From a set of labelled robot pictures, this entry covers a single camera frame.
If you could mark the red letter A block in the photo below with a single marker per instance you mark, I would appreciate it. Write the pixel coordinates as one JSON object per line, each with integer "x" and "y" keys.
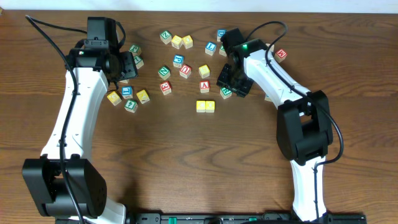
{"x": 204, "y": 86}

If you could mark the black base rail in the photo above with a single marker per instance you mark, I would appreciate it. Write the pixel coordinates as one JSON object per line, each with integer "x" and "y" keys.
{"x": 268, "y": 217}

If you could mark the yellow block top left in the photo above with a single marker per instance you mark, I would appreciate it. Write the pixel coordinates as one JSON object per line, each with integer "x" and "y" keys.
{"x": 177, "y": 42}

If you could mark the red number 3 block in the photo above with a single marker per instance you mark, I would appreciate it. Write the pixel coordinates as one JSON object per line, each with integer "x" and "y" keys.
{"x": 165, "y": 88}

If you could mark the yellow block far left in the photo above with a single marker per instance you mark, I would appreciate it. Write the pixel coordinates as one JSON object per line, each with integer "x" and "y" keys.
{"x": 114, "y": 98}

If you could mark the yellow block top right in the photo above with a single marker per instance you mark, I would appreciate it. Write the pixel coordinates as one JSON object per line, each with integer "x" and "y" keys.
{"x": 187, "y": 41}

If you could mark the green number 4 block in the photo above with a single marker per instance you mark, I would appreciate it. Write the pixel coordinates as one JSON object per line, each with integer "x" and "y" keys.
{"x": 131, "y": 106}

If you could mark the yellow letter C block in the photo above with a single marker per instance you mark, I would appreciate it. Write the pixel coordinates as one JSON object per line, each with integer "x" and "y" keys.
{"x": 201, "y": 106}

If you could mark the blue letter L block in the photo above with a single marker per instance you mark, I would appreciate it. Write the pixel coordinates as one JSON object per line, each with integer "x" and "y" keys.
{"x": 210, "y": 48}
{"x": 127, "y": 92}

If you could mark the green letter R block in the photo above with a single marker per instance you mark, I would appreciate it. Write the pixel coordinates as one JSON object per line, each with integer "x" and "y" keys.
{"x": 225, "y": 93}

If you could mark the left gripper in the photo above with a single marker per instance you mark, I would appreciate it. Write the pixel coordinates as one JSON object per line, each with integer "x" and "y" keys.
{"x": 128, "y": 65}

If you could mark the green letter N block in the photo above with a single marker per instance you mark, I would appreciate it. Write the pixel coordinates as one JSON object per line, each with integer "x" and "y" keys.
{"x": 164, "y": 72}

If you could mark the blue letter P block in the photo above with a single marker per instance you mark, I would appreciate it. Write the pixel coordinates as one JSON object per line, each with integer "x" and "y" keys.
{"x": 178, "y": 61}

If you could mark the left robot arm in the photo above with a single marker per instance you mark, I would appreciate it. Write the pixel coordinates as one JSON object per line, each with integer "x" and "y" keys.
{"x": 63, "y": 182}

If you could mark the green letter B block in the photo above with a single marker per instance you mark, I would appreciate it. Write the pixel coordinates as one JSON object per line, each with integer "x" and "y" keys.
{"x": 222, "y": 51}

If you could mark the blue number 2 block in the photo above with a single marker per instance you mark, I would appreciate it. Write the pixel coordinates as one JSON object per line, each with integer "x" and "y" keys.
{"x": 267, "y": 98}

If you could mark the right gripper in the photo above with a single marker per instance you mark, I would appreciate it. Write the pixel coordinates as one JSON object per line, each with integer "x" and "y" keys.
{"x": 234, "y": 82}

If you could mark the red letter M block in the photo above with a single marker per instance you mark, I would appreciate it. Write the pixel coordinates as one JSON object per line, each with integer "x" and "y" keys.
{"x": 280, "y": 55}

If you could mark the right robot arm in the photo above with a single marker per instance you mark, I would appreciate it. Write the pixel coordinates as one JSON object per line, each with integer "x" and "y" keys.
{"x": 303, "y": 130}

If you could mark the green letter V block left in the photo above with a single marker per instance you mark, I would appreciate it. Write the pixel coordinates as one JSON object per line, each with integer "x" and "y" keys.
{"x": 124, "y": 81}

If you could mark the green letter Z block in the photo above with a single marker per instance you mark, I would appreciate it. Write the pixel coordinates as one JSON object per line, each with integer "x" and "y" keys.
{"x": 166, "y": 37}

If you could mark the yellow letter O block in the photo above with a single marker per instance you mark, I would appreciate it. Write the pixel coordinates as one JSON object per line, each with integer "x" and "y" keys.
{"x": 210, "y": 106}

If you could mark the yellow block centre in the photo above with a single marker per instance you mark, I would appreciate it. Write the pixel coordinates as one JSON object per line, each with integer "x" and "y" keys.
{"x": 204, "y": 71}

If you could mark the blue letter D block upper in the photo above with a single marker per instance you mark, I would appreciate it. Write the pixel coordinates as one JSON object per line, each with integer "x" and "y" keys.
{"x": 220, "y": 33}

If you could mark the red letter U block centre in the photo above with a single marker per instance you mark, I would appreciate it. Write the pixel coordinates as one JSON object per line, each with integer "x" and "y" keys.
{"x": 185, "y": 71}

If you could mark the yellow block lower left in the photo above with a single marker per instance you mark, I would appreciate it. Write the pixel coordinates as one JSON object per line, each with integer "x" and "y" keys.
{"x": 143, "y": 96}

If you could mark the green number 7 block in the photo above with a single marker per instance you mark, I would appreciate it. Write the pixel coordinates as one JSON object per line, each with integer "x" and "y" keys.
{"x": 138, "y": 61}

